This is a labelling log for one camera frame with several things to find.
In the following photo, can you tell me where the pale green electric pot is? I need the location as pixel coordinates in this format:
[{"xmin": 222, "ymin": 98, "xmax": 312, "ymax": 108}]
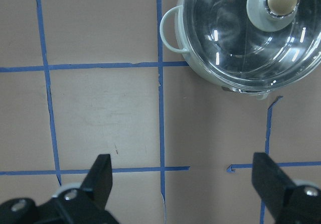
[{"xmin": 159, "ymin": 0, "xmax": 320, "ymax": 99}]

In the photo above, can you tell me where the glass pot lid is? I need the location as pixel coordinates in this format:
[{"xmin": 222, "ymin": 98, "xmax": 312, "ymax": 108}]
[{"xmin": 182, "ymin": 0, "xmax": 320, "ymax": 92}]

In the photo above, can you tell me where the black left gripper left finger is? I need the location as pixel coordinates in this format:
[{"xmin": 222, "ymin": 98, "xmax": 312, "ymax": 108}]
[{"xmin": 1, "ymin": 154, "xmax": 118, "ymax": 223}]

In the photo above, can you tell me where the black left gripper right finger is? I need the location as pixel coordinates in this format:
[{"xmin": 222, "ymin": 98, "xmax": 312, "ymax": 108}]
[{"xmin": 252, "ymin": 152, "xmax": 320, "ymax": 223}]

